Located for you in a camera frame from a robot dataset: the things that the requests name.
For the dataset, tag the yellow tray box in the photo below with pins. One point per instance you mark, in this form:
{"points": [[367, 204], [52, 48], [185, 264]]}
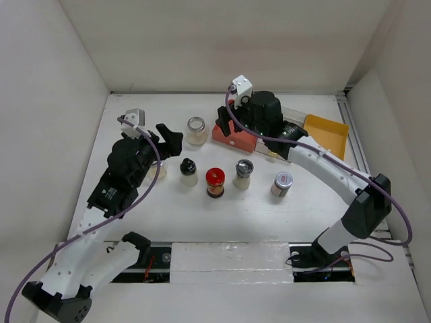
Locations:
{"points": [[329, 134]]}

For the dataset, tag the black silver lid shaker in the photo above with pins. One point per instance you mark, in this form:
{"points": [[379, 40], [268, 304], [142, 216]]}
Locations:
{"points": [[244, 168]]}

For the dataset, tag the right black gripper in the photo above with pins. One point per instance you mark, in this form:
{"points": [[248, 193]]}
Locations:
{"points": [[223, 119]]}

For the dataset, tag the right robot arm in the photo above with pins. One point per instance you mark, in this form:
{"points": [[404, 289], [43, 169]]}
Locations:
{"points": [[368, 198]]}

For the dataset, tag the black knob lid shaker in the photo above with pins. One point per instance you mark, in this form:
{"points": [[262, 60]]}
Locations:
{"points": [[188, 169]]}

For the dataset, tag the red tray box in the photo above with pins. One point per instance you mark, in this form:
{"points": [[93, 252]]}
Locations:
{"points": [[241, 140]]}

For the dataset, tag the red lid sauce jar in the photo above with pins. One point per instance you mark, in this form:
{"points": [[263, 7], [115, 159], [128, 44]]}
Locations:
{"points": [[215, 178]]}

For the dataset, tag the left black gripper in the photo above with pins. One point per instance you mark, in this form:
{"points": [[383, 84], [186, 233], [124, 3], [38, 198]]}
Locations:
{"points": [[172, 139]]}

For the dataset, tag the silver flat lid jar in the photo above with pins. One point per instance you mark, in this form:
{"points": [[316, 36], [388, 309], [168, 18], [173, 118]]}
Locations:
{"points": [[281, 184]]}

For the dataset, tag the glass jar of rice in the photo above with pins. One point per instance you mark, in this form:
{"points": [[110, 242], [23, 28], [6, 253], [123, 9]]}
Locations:
{"points": [[196, 131]]}

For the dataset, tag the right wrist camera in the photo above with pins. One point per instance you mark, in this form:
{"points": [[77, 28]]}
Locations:
{"points": [[242, 87]]}

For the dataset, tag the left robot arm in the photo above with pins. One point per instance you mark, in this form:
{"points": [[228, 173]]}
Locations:
{"points": [[65, 291]]}

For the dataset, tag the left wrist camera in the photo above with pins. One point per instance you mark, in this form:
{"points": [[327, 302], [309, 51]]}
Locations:
{"points": [[136, 117]]}

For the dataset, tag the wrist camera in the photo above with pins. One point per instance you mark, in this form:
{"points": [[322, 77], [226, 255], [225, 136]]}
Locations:
{"points": [[242, 87], [136, 117]]}

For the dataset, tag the clear plastic tray box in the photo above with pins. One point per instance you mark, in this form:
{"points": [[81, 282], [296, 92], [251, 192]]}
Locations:
{"points": [[294, 116]]}

